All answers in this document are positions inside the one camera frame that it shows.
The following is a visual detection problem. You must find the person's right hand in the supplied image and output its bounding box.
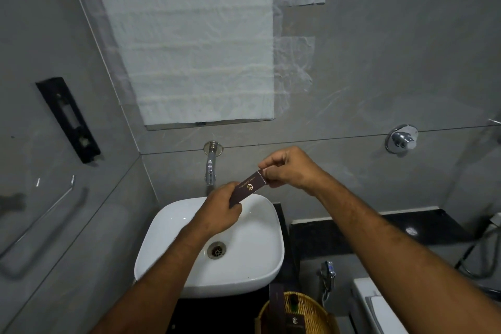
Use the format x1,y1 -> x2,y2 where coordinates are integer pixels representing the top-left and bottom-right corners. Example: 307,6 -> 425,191
258,146 -> 330,200

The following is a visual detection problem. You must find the person's left forearm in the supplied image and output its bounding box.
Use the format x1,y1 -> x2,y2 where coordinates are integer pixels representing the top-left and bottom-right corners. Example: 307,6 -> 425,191
89,226 -> 220,334

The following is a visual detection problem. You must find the black granite ledge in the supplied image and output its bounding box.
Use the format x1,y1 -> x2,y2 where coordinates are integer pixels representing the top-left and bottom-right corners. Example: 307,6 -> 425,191
289,208 -> 475,261

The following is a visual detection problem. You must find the tall dark brown box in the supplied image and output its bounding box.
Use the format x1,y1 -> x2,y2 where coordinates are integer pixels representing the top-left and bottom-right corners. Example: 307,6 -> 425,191
269,283 -> 285,334

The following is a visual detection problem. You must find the translucent plastic sheet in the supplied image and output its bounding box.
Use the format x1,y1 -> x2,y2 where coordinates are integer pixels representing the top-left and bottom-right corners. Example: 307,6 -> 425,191
272,0 -> 328,116

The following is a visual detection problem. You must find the person's right forearm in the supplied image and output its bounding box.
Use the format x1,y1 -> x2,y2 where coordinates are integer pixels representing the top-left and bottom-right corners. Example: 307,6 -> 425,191
316,180 -> 501,334

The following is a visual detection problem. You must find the person's left hand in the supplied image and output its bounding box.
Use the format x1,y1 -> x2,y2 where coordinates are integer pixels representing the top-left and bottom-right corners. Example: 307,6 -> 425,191
190,181 -> 243,243

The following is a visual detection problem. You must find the small dark brown box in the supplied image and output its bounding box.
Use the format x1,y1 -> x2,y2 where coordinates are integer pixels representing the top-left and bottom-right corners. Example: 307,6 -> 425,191
229,170 -> 273,208

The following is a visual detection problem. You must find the white toilet cistern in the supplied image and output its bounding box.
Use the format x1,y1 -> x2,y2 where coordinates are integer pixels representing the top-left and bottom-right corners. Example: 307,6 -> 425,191
349,277 -> 408,334

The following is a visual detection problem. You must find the large wall mirror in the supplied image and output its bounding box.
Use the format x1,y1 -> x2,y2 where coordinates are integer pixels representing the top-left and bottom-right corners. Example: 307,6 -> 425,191
62,0 -> 501,156

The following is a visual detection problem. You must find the chrome spray hose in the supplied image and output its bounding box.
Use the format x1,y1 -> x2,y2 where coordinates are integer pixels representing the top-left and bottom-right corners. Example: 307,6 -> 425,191
454,223 -> 501,280

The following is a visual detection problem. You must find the dark brown packet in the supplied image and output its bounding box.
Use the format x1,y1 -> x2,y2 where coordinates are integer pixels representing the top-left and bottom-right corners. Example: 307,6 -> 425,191
284,311 -> 311,334

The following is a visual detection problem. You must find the chrome wall valve knob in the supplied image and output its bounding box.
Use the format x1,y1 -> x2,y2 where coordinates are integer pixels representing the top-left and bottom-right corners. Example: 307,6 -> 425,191
385,124 -> 419,157

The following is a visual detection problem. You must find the white ceramic sink basin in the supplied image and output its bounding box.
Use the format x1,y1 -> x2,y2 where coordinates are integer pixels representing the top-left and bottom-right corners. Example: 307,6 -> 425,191
134,193 -> 285,299

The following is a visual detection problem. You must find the chrome towel bar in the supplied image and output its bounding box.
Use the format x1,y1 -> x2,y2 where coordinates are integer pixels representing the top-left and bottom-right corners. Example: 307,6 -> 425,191
0,175 -> 76,268

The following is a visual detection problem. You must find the black wall bracket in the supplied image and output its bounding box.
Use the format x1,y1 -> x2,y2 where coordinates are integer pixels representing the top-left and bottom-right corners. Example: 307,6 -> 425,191
35,77 -> 102,164

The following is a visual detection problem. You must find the chrome wall faucet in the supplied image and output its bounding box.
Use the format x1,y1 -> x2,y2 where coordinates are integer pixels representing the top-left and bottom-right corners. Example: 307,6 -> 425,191
203,141 -> 224,196

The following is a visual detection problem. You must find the chrome sink drain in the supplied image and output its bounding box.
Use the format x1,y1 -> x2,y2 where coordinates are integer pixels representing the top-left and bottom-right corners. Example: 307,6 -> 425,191
207,241 -> 228,260

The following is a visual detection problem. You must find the woven wicker basket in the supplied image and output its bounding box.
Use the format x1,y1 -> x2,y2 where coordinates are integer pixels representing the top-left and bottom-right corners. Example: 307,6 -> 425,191
254,291 -> 341,334

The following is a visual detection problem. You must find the chrome angle valve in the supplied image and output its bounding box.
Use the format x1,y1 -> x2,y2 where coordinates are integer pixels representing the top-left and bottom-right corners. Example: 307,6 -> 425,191
318,261 -> 337,308

